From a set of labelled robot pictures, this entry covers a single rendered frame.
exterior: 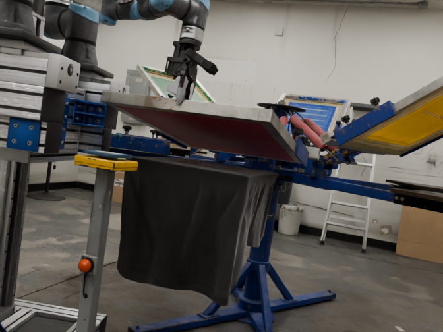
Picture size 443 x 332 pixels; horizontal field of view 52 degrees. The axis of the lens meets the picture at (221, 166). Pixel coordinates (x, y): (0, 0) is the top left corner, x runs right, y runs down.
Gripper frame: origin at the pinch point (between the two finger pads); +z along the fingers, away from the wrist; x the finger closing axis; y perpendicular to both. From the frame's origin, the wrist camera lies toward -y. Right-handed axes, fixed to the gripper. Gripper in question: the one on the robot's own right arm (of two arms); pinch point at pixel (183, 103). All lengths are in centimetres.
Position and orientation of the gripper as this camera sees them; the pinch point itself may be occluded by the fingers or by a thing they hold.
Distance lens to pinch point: 144.7
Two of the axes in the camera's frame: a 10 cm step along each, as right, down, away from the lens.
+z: -1.9, 9.8, -1.0
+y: -9.3, -1.5, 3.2
